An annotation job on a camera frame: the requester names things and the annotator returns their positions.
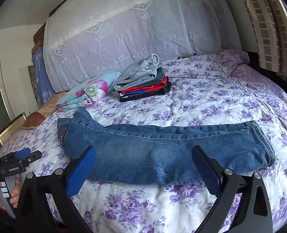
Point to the purple floral bedspread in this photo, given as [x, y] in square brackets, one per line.
[206, 106]

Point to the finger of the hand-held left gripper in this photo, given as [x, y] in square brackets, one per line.
[33, 157]
[22, 153]

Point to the dark bed frame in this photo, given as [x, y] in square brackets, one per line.
[267, 75]

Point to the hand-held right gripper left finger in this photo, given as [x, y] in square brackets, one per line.
[83, 172]

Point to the blue denim pants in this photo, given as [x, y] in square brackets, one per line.
[146, 150]

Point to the white framed panel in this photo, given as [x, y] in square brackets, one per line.
[33, 82]

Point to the folded dark grey garment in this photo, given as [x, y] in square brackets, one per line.
[160, 74]

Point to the folded red garment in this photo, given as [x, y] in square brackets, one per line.
[161, 83]

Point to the blue patterned cloth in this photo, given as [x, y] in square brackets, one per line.
[40, 77]

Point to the folded blue garment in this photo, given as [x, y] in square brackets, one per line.
[138, 92]

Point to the stack of folded clothes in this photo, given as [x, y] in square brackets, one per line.
[143, 97]

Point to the beige checked curtain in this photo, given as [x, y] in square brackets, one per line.
[262, 17]

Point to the lilac floral pillow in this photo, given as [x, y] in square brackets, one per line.
[233, 58]

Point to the brown cushion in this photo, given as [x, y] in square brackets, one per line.
[36, 119]

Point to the person's left hand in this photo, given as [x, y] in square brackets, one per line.
[15, 191]

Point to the folded teal floral blanket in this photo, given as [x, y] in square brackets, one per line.
[90, 91]

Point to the wooden furniture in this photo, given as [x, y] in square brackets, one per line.
[38, 35]

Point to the folded light grey garment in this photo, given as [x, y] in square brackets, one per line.
[136, 75]

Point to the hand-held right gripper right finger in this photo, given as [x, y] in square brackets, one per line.
[206, 172]

